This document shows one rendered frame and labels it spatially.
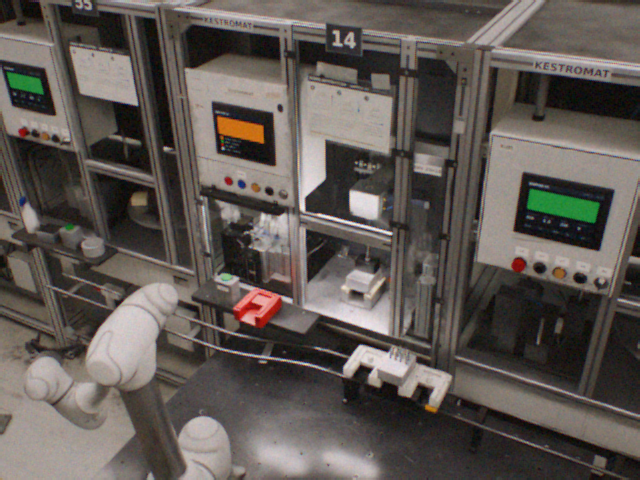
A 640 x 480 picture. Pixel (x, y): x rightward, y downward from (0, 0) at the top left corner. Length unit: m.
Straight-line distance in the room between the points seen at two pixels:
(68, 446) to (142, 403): 1.79
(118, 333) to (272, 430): 0.98
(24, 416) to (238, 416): 1.54
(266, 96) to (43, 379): 1.15
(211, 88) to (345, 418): 1.30
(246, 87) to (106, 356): 1.08
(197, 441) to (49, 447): 1.56
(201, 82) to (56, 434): 2.01
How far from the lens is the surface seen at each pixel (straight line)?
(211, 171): 2.67
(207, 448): 2.28
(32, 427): 3.86
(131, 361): 1.80
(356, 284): 2.73
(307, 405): 2.70
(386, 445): 2.58
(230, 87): 2.46
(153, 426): 2.00
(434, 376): 2.57
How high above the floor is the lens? 2.63
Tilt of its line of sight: 33 degrees down
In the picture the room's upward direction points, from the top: 1 degrees counter-clockwise
